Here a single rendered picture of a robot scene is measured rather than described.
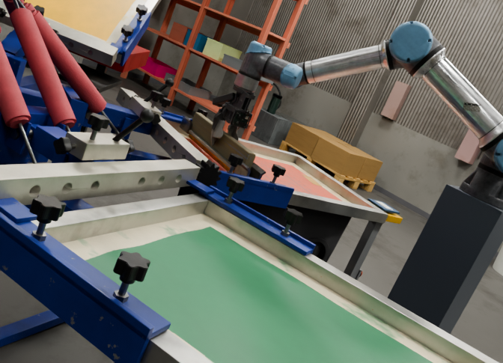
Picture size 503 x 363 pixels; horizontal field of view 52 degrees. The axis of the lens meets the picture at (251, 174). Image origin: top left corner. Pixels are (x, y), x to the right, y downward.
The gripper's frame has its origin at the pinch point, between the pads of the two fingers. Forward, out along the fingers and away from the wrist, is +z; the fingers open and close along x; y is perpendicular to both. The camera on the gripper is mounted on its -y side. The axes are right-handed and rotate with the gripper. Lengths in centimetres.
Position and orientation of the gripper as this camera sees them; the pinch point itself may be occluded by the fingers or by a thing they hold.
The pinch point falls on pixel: (218, 142)
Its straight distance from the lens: 174.7
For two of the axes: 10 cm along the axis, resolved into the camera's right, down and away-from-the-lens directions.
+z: -3.8, 9.0, 2.3
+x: 7.9, 1.8, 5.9
